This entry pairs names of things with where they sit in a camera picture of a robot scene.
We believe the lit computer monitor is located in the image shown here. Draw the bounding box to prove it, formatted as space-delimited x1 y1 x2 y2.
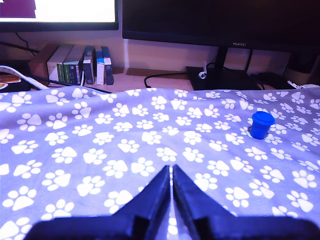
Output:
0 0 120 33

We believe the brown wooden box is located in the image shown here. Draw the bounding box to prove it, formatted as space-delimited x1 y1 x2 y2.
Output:
27 44 60 80

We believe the white and blue box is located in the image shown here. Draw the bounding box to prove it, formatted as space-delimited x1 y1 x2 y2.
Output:
95 46 106 86

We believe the grey paw print cloth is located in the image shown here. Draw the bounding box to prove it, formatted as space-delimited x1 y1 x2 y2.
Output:
0 86 320 240

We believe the white cable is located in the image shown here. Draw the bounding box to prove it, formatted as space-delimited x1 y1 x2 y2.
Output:
0 64 51 91

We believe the dark green box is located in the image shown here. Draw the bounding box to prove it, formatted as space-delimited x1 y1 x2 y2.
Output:
62 44 85 85

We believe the black monitor cable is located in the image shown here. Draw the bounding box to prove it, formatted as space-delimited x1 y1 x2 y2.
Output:
246 48 266 91

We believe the black switched-off monitor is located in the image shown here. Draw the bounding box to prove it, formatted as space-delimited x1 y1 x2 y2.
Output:
121 0 320 91

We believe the blue coffee capsule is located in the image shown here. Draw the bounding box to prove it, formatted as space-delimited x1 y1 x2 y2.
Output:
250 110 276 140

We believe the dark blue box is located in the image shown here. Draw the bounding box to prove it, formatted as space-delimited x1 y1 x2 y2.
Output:
82 45 97 85

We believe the thin black cable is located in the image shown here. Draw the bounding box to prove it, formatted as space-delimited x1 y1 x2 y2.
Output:
23 73 114 95

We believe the orange flat box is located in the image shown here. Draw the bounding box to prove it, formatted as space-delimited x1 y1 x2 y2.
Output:
0 74 21 84

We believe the small metal object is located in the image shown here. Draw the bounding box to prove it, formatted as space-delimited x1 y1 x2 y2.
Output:
286 79 320 90

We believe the black desk cable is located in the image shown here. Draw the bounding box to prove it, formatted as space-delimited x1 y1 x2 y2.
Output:
143 70 192 89

